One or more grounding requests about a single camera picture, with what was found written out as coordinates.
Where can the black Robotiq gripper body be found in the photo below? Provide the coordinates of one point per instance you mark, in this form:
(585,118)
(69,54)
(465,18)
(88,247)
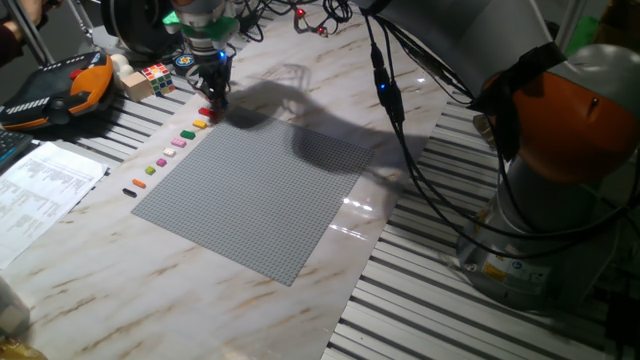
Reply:
(216,77)

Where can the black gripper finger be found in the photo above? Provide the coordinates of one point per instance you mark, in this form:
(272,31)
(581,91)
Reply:
(212,106)
(222,102)

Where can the dark sleeved forearm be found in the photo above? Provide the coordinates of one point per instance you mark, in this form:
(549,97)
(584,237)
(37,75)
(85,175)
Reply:
(7,50)

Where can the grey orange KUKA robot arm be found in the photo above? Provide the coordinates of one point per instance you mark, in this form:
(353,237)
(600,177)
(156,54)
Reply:
(575,125)

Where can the long red Lego brick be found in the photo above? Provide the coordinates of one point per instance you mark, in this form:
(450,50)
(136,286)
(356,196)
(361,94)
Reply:
(204,112)

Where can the yellow Lego brick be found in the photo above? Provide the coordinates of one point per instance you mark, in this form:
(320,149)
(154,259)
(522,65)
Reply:
(199,124)

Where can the green Lego brick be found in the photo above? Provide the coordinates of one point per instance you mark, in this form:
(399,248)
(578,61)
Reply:
(187,134)

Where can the pink Lego brick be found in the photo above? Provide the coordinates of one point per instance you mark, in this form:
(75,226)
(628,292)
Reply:
(178,142)

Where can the white Lego brick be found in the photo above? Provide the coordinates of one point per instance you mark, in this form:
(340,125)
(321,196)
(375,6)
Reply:
(169,152)

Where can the small magenta Lego brick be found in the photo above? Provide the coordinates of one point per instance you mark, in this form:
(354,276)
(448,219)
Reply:
(161,162)

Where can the small lime Lego brick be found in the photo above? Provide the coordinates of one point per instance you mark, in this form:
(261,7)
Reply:
(150,170)

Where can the thin orange Lego brick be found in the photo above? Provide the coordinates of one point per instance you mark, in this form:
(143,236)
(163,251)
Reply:
(139,183)

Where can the grey Lego baseplate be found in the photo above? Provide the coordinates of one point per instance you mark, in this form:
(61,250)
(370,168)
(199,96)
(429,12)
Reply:
(240,210)

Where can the thin black Lego brick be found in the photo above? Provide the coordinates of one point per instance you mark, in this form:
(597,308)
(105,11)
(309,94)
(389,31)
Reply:
(129,192)

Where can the round black blue puck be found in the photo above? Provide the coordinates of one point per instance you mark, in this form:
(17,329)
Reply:
(183,61)

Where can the Rubik's cube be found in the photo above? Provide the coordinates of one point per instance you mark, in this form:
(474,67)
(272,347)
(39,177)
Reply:
(158,79)

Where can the plain wooden cube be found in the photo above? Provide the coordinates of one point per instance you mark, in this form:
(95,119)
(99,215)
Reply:
(136,87)

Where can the large black spool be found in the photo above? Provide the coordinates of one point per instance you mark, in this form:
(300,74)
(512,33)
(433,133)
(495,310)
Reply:
(140,25)

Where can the small white figurine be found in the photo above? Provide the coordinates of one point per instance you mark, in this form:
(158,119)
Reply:
(121,65)

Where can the thin metal rod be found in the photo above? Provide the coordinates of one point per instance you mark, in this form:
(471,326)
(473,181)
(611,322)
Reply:
(82,22)

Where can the black orange teach pendant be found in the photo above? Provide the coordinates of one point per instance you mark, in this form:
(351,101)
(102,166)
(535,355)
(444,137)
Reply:
(55,92)

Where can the glossy marble pattern mat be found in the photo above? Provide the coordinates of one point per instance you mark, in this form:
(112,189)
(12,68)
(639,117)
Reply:
(150,280)

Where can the white printed paper sheet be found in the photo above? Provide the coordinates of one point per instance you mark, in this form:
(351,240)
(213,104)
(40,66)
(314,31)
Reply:
(45,195)

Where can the grey metal pole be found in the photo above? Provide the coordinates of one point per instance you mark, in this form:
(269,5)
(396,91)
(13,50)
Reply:
(31,30)

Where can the clear plastic lidded cup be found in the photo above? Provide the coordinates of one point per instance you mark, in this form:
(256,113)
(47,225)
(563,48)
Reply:
(12,310)

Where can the gold foil bag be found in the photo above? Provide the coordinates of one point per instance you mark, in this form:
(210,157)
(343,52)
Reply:
(20,350)

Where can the green printed wrist mount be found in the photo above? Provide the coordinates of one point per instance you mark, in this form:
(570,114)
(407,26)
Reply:
(220,29)

